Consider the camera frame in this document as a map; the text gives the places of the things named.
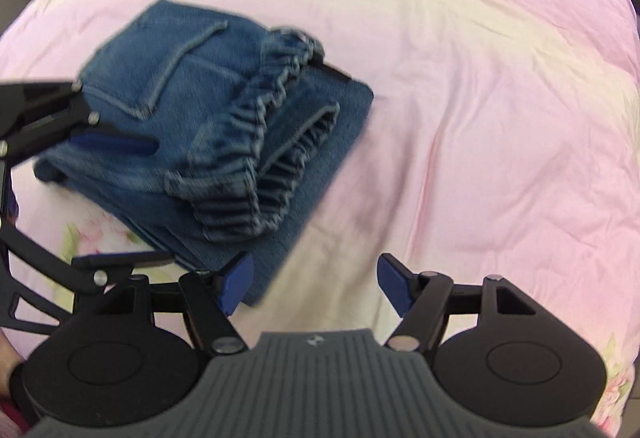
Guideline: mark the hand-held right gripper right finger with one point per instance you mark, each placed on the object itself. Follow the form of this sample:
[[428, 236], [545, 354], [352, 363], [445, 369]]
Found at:
[[395, 287]]

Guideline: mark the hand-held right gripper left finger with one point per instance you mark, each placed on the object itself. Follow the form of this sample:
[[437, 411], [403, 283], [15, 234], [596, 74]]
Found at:
[[236, 283]]

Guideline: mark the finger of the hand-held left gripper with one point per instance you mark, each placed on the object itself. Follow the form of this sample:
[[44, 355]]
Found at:
[[116, 143], [120, 259]]

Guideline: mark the blue denim pants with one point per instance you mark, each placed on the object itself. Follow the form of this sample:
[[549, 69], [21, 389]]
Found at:
[[200, 138]]

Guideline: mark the pink floral blanket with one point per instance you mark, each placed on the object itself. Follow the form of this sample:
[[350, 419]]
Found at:
[[450, 93]]

